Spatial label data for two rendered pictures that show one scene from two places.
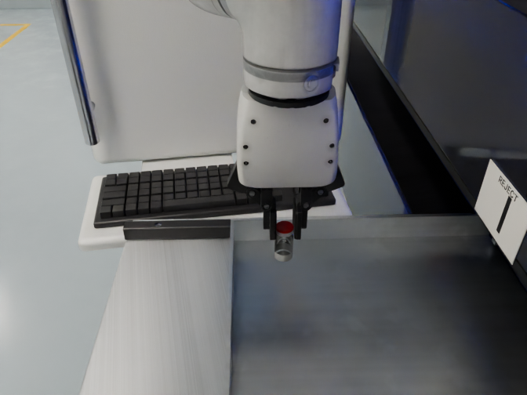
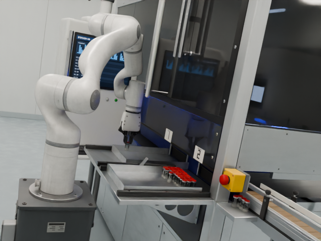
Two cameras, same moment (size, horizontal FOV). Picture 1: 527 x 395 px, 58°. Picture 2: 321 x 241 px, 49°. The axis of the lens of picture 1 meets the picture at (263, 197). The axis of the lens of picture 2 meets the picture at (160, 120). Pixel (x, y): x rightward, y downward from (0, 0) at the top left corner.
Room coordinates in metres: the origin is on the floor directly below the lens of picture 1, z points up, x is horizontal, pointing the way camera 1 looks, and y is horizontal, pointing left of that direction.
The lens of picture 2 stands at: (-1.33, 0.53, 1.38)
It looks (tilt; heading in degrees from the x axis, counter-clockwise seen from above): 9 degrees down; 338
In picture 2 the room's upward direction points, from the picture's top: 10 degrees clockwise
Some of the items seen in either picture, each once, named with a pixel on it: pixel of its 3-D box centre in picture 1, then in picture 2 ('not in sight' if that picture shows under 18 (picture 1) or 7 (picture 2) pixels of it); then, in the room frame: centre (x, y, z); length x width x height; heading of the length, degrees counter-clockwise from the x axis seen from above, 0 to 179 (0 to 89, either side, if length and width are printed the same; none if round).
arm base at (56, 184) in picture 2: not in sight; (59, 167); (-0.07, 0.37, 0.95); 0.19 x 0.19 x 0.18
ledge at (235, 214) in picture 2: not in sight; (239, 211); (-0.25, -0.31, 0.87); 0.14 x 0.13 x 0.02; 92
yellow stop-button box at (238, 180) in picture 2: not in sight; (234, 180); (-0.23, -0.27, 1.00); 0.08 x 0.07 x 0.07; 92
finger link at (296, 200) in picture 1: (308, 208); (133, 137); (0.42, -0.05, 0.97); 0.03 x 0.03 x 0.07; 2
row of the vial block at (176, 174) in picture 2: not in sight; (176, 178); (0.01, -0.14, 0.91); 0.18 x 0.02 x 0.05; 2
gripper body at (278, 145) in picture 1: (287, 132); (131, 120); (0.42, -0.02, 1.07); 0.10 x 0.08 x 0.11; 92
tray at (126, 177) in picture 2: not in sight; (152, 179); (0.01, -0.03, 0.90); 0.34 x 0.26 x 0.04; 92
